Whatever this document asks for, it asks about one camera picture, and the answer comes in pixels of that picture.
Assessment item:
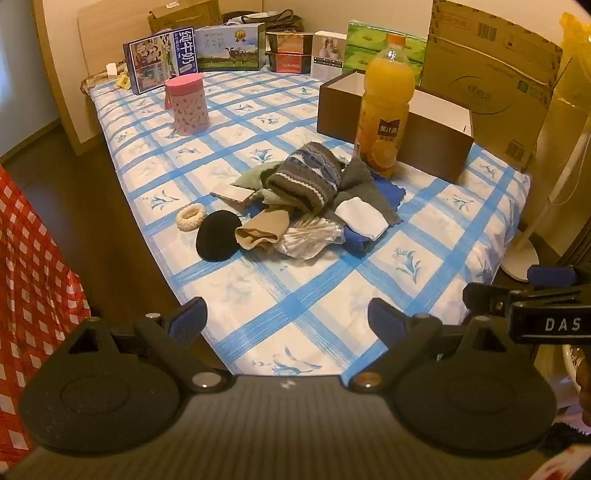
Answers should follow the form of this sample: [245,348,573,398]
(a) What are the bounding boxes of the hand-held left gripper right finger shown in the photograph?
[350,298,509,394]

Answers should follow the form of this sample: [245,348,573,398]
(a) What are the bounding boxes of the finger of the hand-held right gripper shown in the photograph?
[527,264,591,289]
[463,282,513,316]

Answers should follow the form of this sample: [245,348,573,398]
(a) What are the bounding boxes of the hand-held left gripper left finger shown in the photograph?
[67,296,234,394]

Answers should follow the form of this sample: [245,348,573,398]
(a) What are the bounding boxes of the royal blue cloth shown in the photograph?
[341,225,376,254]

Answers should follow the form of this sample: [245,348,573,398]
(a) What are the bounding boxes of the black round pad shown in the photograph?
[196,210,250,262]

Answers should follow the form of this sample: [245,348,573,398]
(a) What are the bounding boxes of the cream scrunchie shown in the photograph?
[176,204,206,230]

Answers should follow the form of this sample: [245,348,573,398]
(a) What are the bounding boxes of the beige stocking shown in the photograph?
[235,209,294,251]

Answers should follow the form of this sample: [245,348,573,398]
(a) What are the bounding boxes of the bag of cotton swabs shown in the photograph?
[274,217,346,260]

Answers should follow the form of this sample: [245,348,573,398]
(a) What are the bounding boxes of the blue microfiber cloth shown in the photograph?
[368,168,407,206]

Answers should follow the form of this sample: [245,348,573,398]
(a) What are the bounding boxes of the small brown card case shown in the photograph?
[209,186,253,206]

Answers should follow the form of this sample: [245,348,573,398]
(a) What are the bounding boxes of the grey cloth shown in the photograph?
[334,156,403,227]

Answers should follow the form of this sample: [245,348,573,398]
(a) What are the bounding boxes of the light green cloth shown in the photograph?
[229,162,290,206]

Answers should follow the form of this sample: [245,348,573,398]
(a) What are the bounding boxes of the brown cardboard box white inside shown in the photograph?
[317,70,476,184]

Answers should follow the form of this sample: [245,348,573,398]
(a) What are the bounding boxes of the grey blue knitted sock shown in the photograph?
[266,141,345,214]

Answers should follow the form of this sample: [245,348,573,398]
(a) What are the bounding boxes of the blue checked bed blanket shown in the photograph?
[90,69,533,387]

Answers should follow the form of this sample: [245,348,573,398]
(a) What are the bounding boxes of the red white checked cloth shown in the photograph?
[0,164,93,437]

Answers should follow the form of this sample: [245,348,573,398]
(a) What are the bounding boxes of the large tan cardboard carton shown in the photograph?
[419,0,565,174]

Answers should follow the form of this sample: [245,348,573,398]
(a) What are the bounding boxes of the pink lidded canister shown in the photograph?
[165,72,210,136]

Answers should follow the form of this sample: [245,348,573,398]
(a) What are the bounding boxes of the orange juice bottle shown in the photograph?
[354,32,416,179]

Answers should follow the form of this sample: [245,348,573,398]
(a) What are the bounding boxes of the beige woven basket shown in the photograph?
[81,62,136,96]

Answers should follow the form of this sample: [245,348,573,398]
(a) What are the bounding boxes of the cartoon printed milk carton box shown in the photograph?
[123,28,200,96]

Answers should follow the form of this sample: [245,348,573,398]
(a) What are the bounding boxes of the small white product box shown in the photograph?
[311,31,348,80]

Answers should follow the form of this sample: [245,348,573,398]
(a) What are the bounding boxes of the red and black box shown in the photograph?
[265,52,313,75]

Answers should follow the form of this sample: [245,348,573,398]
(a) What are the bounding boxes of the stack of green tissue packs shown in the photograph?
[344,19,428,86]

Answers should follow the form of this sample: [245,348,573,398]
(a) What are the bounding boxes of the blue green milk carton box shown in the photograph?
[194,22,267,72]

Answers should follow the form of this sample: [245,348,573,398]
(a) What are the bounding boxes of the orange small boxes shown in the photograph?
[265,31,315,55]

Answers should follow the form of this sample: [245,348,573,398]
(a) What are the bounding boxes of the wooden headboard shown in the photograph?
[76,0,161,77]

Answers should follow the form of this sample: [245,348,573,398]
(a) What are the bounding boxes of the plain brown cardboard box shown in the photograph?
[148,0,223,34]

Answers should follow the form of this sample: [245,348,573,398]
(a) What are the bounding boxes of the black cables bundle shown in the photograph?
[222,9,305,34]

